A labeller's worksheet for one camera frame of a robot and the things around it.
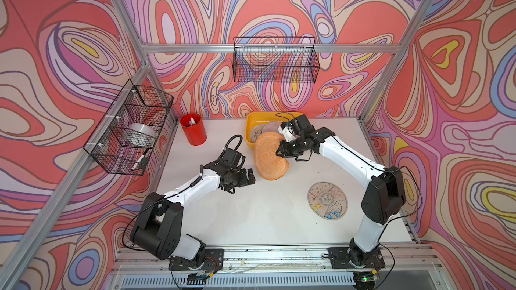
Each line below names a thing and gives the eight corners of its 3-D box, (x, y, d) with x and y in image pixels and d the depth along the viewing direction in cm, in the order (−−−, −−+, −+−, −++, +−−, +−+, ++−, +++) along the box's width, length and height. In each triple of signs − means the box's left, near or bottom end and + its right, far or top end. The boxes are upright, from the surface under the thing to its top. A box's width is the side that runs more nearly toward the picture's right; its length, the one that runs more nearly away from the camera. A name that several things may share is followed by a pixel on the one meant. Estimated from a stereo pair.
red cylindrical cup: (184, 145, 110) (176, 129, 100) (189, 130, 118) (182, 113, 107) (204, 145, 110) (199, 129, 100) (208, 130, 118) (203, 113, 107)
